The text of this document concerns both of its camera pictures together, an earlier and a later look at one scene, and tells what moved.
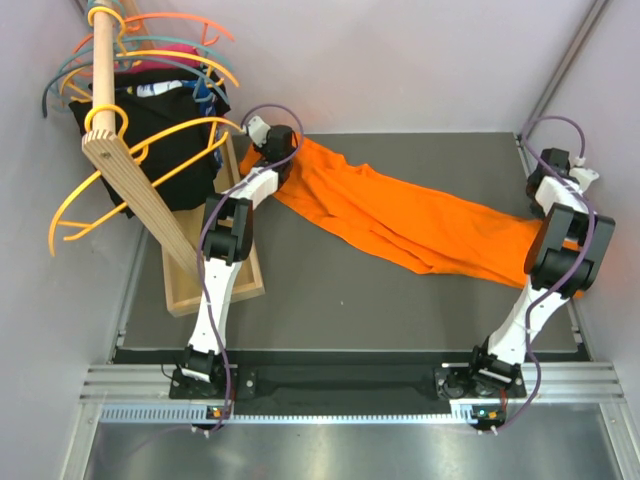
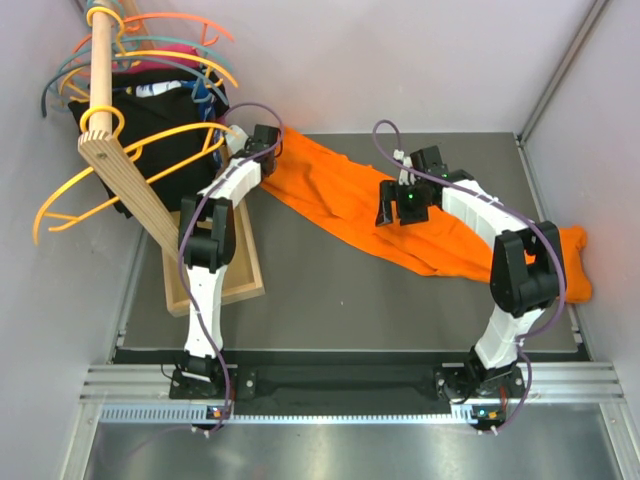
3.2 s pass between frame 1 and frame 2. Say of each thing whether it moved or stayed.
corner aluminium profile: stayed
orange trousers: stayed
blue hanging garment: stayed
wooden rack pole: stayed
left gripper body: moved
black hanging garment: stayed
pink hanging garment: stayed
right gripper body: moved
